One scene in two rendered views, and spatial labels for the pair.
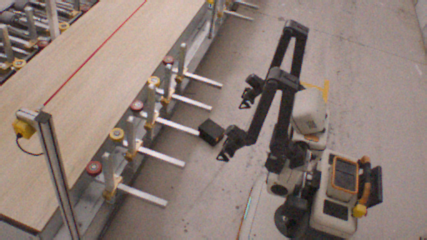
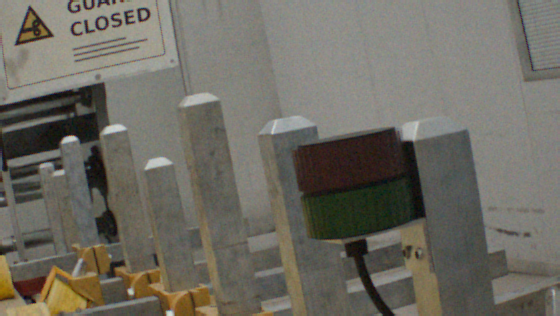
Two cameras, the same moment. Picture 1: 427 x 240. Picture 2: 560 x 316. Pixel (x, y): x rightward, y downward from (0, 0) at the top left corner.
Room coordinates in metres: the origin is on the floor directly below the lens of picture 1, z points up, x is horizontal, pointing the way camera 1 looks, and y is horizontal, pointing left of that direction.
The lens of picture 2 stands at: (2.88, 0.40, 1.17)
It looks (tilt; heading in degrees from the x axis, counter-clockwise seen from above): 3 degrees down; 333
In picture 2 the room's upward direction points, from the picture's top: 11 degrees counter-clockwise
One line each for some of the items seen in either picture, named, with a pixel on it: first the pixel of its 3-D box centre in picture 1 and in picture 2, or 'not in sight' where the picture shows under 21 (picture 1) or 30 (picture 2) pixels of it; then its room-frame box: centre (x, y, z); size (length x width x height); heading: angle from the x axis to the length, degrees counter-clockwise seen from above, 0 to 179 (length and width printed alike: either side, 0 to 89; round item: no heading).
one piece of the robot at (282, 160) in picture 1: (281, 144); not in sight; (1.38, -0.42, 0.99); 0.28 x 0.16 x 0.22; 170
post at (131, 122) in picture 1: (131, 147); not in sight; (1.23, 0.40, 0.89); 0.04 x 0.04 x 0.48; 81
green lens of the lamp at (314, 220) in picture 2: not in sight; (359, 205); (3.46, 0.08, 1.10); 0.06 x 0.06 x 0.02
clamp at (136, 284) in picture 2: not in sight; (142, 286); (4.46, -0.14, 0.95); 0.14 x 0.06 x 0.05; 171
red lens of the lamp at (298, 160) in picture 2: not in sight; (350, 159); (3.46, 0.08, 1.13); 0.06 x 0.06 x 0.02
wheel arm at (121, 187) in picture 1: (128, 191); not in sight; (1.01, 0.35, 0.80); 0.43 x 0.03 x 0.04; 81
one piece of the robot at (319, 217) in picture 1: (321, 202); not in sight; (1.32, -0.80, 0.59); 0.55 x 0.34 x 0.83; 170
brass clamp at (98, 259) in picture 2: not in sight; (91, 258); (4.95, -0.22, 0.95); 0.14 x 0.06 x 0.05; 171
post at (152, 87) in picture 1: (150, 114); not in sight; (1.48, 0.36, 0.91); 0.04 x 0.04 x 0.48; 81
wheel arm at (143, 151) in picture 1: (148, 153); not in sight; (1.25, 0.31, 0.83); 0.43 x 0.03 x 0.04; 81
